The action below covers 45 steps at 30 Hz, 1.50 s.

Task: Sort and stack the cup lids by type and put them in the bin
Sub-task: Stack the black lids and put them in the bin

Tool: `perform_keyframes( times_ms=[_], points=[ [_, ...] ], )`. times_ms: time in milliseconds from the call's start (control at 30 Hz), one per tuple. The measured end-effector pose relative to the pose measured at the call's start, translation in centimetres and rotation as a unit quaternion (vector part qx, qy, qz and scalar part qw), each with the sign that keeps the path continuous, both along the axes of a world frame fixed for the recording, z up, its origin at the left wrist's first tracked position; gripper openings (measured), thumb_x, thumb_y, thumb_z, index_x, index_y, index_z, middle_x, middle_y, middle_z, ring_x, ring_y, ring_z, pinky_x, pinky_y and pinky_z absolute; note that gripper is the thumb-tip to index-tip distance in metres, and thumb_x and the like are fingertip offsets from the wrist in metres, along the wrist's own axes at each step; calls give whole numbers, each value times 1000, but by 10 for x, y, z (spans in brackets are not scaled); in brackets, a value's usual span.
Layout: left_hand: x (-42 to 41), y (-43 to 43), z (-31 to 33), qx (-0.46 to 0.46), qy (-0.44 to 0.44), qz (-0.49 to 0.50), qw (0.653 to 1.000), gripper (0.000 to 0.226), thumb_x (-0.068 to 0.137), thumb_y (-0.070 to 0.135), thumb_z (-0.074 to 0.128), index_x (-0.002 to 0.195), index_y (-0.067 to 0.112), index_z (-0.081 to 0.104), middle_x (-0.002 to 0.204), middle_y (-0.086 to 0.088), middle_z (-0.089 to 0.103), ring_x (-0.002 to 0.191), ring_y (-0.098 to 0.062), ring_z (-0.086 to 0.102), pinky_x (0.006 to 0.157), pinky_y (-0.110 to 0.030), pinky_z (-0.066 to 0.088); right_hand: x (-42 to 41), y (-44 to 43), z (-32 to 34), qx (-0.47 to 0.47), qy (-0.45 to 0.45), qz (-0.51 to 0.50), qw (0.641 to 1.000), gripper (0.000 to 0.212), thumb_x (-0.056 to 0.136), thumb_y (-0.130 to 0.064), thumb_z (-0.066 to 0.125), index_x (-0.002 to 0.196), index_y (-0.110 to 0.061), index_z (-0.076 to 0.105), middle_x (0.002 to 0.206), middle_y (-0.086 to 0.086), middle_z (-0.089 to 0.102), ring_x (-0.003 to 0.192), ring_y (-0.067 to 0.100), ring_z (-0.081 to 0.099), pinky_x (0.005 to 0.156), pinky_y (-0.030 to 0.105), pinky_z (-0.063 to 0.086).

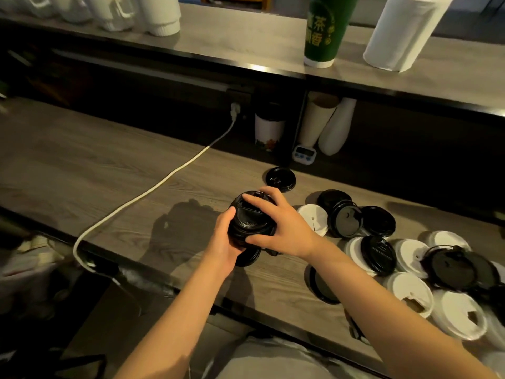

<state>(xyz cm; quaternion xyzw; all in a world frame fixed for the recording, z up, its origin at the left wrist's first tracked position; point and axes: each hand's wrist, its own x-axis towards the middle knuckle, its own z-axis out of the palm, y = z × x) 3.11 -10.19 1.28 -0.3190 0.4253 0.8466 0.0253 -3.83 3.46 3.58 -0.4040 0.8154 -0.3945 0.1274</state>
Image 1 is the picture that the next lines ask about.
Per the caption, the person's left hand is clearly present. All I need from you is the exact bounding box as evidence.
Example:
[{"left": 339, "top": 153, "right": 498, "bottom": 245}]
[{"left": 203, "top": 207, "right": 245, "bottom": 279}]

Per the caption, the person's right hand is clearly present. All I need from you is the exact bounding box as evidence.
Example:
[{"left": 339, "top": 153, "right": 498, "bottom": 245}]
[{"left": 241, "top": 186, "right": 322, "bottom": 262}]

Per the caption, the stack of black lids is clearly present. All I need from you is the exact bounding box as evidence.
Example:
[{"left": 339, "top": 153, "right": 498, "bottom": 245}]
[{"left": 228, "top": 189, "right": 279, "bottom": 249}]

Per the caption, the black flap cup lid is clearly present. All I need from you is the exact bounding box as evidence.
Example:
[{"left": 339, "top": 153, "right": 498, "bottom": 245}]
[{"left": 265, "top": 166, "right": 297, "bottom": 193}]

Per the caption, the pile of black cup lids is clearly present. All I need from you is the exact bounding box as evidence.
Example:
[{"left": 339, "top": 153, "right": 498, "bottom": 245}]
[{"left": 235, "top": 189, "right": 505, "bottom": 340}]

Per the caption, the black tethered plug cup lid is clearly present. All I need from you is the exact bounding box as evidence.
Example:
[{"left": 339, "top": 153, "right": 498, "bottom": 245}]
[{"left": 420, "top": 245, "right": 501, "bottom": 293}]

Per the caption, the person's left forearm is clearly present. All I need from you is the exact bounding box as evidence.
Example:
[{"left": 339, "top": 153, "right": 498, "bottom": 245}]
[{"left": 114, "top": 256, "right": 234, "bottom": 379}]

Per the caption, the white paper cup sleeve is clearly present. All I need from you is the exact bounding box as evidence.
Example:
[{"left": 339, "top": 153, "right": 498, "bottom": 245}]
[{"left": 298, "top": 92, "right": 340, "bottom": 148}]

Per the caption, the person's white shirt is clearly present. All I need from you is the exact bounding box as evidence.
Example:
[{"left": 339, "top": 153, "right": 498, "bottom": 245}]
[{"left": 201, "top": 336, "right": 379, "bottom": 379}]

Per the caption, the green paper cup stack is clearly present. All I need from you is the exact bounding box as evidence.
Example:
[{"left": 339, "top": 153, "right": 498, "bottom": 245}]
[{"left": 302, "top": 0, "right": 362, "bottom": 69}]

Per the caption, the small white digital timer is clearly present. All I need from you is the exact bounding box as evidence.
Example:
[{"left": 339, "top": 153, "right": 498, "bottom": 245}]
[{"left": 291, "top": 145, "right": 318, "bottom": 165}]

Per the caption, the white canister with black lid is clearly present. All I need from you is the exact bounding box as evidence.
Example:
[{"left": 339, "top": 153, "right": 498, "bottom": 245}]
[{"left": 254, "top": 104, "right": 286, "bottom": 152}]

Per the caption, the white paper towel roll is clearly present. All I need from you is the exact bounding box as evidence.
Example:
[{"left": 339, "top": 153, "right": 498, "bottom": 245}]
[{"left": 362, "top": 0, "right": 455, "bottom": 73}]

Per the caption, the white power cable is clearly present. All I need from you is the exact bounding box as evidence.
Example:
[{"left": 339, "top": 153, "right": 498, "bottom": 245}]
[{"left": 73, "top": 102, "right": 241, "bottom": 273}]

